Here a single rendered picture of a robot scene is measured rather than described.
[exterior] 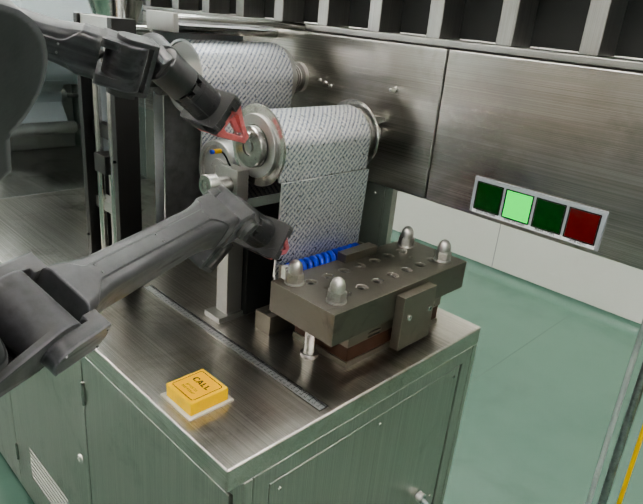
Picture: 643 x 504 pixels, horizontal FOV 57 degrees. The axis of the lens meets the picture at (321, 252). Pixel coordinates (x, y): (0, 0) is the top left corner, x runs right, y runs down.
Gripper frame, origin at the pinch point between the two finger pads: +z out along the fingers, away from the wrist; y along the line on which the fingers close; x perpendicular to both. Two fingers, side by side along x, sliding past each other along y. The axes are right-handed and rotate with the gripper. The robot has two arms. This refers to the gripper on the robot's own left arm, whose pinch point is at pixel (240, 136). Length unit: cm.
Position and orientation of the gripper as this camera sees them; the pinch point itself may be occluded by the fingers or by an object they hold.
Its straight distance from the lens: 105.3
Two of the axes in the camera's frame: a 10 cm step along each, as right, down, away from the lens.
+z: 5.0, 4.1, 7.7
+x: 5.2, -8.5, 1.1
